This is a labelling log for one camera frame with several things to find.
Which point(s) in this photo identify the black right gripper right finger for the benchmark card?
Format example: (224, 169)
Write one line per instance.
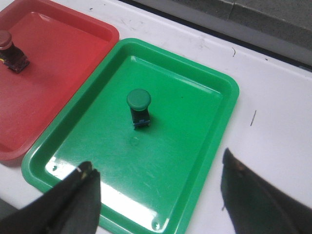
(257, 207)

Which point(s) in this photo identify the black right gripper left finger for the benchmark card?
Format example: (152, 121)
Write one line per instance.
(71, 207)

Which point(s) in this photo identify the green mushroom push button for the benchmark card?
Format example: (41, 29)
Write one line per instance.
(138, 101)

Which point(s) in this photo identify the red mushroom push button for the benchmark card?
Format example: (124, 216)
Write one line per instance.
(10, 55)

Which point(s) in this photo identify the green plastic tray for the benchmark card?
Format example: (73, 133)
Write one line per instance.
(152, 176)

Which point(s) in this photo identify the red plastic tray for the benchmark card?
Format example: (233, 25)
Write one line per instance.
(64, 47)

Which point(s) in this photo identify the grey stone platform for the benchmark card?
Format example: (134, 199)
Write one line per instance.
(280, 26)

